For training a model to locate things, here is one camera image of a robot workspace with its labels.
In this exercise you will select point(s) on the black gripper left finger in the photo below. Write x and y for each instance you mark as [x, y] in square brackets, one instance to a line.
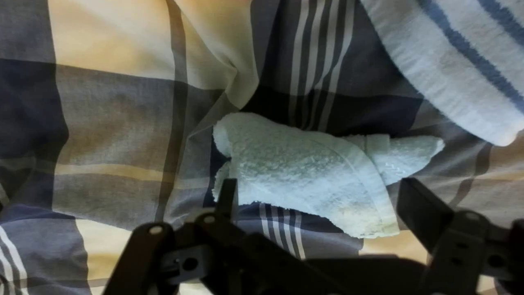
[164, 251]

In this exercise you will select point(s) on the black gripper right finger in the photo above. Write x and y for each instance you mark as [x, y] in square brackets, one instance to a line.
[459, 239]

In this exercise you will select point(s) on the small light blue towel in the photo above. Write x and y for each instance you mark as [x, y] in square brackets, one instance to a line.
[305, 169]

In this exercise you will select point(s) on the large white terry towel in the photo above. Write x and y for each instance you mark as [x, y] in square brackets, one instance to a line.
[464, 59]

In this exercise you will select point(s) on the blue and yellow plaid comforter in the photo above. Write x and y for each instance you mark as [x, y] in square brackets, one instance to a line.
[125, 124]

